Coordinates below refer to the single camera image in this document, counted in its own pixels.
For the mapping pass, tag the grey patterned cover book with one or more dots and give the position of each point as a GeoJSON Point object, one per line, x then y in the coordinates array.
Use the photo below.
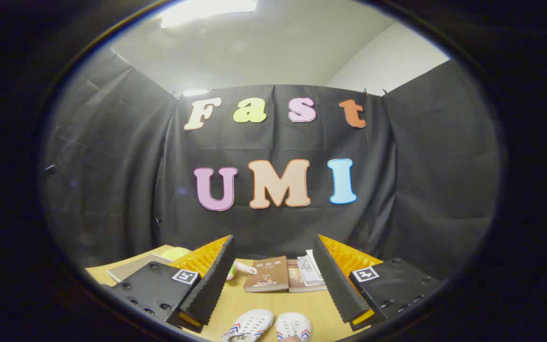
{"type": "Point", "coordinates": [306, 271]}

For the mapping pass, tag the pink plush toy green outfit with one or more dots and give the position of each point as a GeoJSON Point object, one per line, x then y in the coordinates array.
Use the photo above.
{"type": "Point", "coordinates": [242, 270]}

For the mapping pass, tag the black backdrop cloth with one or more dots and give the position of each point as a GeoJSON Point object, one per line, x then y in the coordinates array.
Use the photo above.
{"type": "Point", "coordinates": [112, 166]}

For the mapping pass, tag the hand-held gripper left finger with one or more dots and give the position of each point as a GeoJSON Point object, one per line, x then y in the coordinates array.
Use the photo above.
{"type": "Point", "coordinates": [214, 285]}

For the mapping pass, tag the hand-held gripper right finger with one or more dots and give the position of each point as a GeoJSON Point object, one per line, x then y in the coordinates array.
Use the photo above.
{"type": "Point", "coordinates": [337, 280]}

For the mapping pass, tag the beige fabric storage box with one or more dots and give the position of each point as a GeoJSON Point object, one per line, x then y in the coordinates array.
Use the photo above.
{"type": "Point", "coordinates": [133, 268]}

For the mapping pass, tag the thick reddish brown book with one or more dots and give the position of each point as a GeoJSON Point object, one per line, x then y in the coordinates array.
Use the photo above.
{"type": "Point", "coordinates": [294, 280]}

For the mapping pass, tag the white striped canvas shoe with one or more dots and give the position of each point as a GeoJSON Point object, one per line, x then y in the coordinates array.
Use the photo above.
{"type": "Point", "coordinates": [252, 323]}
{"type": "Point", "coordinates": [295, 325]}

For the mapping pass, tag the brown cover book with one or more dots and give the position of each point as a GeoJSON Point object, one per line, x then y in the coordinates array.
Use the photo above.
{"type": "Point", "coordinates": [268, 275]}

